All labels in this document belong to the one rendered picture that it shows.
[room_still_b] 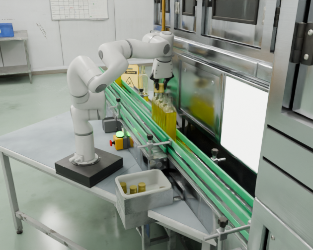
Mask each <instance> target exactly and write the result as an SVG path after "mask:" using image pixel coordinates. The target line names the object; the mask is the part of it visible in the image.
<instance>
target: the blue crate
mask: <svg viewBox="0 0 313 250"><path fill-rule="evenodd" d="M13 36H14V32H13V26H12V23H0V37H13Z"/></svg>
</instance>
